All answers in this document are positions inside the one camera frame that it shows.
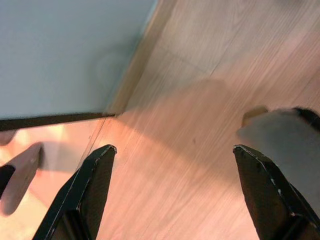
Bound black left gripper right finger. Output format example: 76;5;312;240
232;144;320;240

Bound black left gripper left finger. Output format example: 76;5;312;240
32;144;118;240

